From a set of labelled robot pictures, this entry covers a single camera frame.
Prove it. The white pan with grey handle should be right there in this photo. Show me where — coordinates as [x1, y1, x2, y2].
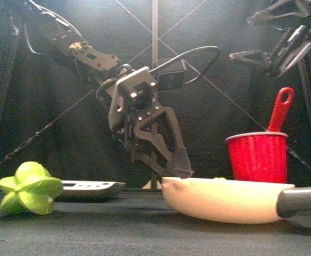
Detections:
[160, 176, 311, 225]

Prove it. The grey plastic tray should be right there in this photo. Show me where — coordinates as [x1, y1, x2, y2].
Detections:
[53, 179, 126, 203]

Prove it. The red plastic spoon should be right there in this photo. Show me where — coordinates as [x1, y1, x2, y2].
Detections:
[265, 86, 296, 134]

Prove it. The red plastic cup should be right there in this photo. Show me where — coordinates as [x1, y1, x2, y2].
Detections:
[224, 131, 289, 185]

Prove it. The green toy starfruit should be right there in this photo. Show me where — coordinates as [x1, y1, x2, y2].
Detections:
[0, 160, 65, 216]

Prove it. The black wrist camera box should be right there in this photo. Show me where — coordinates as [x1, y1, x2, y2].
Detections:
[153, 58, 188, 92]

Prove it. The thin diagonal brace wire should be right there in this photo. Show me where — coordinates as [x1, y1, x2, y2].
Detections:
[113, 0, 311, 183]
[0, 0, 208, 176]

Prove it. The vertical frame post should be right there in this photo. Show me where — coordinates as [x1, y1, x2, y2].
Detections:
[150, 0, 160, 69]

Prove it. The black camera cable loop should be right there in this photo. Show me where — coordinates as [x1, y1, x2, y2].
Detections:
[148, 45, 221, 85]

